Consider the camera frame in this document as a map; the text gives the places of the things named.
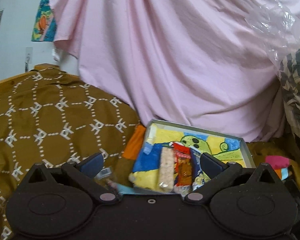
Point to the black and white striped cloth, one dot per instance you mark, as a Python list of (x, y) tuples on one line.
[(297, 85)]

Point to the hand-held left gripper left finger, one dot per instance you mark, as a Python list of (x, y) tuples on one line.
[(91, 166)]

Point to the small packet with dark label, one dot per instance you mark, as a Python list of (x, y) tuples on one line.
[(105, 173)]

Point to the red snack packet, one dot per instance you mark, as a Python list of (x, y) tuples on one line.
[(183, 165)]

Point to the clear plastic bag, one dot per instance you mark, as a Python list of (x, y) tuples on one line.
[(280, 22)]

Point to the blue snack packet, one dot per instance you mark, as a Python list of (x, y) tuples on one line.
[(197, 177)]

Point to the grey tray with colourful drawing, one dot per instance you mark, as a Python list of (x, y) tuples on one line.
[(222, 152)]

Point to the colourful wall poster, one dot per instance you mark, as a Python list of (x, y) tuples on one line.
[(41, 27)]

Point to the pink striped snack packet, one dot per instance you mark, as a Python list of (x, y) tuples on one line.
[(112, 185)]

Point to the pink cloth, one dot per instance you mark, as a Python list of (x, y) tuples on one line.
[(165, 55)]

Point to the brown patterned blanket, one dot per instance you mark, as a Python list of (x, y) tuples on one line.
[(52, 120)]

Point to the multicoloured patchwork cloth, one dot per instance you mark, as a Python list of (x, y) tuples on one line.
[(135, 142)]

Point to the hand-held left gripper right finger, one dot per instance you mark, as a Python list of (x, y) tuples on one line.
[(211, 166)]

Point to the light blue packet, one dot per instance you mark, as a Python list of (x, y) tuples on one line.
[(128, 189)]

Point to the rice cracker bar clear wrap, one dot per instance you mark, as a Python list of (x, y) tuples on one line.
[(166, 167)]

